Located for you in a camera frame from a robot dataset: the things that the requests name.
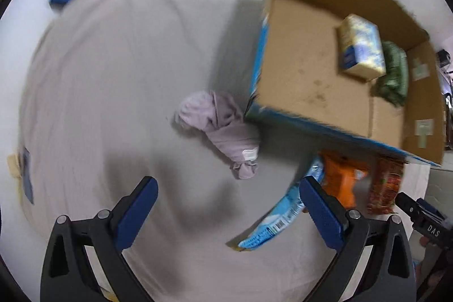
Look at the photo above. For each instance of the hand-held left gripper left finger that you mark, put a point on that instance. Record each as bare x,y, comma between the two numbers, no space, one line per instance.
138,213

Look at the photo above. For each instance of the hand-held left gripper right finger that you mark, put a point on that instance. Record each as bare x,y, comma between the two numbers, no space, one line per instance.
319,210

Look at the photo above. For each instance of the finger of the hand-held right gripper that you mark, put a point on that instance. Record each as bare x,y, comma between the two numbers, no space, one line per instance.
407,205
432,210

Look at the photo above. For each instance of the lilac cloth bundle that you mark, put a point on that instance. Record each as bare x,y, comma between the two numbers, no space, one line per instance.
226,132

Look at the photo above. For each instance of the cardboard box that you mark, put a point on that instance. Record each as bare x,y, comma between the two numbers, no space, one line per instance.
318,68

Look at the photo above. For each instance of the person's right hand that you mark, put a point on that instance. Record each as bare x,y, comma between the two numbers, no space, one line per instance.
423,241

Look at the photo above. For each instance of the red snack packet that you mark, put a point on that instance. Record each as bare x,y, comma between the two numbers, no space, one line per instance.
385,185

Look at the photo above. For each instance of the light blue snack packet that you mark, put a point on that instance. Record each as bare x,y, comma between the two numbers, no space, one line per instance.
283,213

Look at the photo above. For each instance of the orange snack packet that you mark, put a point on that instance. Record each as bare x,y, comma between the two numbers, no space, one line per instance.
343,181

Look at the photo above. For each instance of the blue fabric label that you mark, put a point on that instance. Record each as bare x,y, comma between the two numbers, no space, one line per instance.
27,178

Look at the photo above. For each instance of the grey bed sheet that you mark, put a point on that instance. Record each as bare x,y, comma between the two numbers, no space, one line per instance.
116,93

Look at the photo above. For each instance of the green packet in box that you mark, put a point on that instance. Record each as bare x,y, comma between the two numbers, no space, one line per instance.
393,73

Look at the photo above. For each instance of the yellow and blue tissue pack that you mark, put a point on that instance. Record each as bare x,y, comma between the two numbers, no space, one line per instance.
361,46

